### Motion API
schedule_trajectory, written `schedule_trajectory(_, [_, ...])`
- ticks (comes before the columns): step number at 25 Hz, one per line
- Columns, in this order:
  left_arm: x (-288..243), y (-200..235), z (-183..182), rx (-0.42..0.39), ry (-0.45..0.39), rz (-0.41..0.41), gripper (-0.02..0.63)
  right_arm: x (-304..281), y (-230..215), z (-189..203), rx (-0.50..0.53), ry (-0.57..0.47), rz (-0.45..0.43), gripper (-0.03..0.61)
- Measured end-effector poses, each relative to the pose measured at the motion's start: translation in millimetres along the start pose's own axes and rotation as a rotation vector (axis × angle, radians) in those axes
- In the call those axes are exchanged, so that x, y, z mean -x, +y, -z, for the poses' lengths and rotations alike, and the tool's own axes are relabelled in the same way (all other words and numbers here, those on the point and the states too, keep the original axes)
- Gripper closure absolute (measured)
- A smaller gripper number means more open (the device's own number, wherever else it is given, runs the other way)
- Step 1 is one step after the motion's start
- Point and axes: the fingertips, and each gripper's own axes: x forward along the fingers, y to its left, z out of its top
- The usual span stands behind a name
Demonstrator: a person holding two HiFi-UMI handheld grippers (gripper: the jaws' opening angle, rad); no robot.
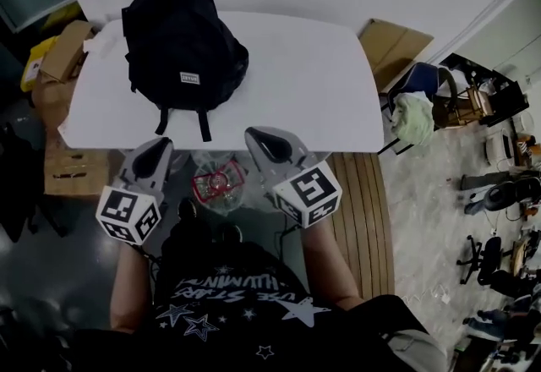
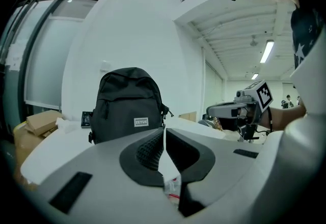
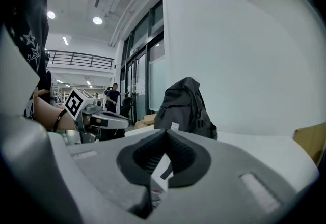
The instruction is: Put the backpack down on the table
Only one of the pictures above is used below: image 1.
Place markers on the white table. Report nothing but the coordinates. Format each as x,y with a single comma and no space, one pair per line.
304,87

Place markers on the small wooden chair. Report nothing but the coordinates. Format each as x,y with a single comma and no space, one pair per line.
469,106

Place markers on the black office chair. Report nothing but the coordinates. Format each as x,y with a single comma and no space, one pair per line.
488,258

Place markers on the pale green cloth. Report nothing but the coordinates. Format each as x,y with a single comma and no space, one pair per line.
414,118

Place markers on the yellow bag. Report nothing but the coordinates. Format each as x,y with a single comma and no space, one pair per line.
31,66

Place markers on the open brown cardboard box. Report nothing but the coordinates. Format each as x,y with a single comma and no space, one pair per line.
63,51

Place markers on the black backpack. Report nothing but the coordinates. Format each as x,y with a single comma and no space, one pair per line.
181,45

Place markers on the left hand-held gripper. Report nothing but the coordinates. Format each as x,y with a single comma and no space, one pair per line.
127,209

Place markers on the blue chair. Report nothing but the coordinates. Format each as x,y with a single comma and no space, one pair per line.
420,78

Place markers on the person's left forearm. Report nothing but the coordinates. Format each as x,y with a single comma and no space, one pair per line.
129,290

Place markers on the wooden slatted panel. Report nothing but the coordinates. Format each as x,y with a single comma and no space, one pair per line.
363,226

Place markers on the clear plastic bag red item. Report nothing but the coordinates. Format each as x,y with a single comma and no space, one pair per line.
217,188

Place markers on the person's right forearm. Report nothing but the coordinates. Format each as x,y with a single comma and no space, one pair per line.
325,269

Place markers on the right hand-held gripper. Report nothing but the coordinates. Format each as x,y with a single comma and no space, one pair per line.
308,193

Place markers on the person's black star-print shirt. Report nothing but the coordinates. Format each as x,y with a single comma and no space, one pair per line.
236,319

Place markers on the flat brown cardboard sheet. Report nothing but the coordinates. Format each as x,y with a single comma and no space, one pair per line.
391,47

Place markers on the black shelf unit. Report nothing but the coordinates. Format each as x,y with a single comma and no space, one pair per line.
507,100

